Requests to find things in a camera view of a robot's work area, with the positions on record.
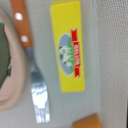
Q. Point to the yellow butter box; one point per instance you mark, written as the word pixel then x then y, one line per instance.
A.
pixel 67 31

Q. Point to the woven beige placemat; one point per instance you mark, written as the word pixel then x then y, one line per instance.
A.
pixel 105 47

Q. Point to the round beige plate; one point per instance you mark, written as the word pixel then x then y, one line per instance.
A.
pixel 13 85

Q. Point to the fork with wooden handle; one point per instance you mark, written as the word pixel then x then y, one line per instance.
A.
pixel 39 91

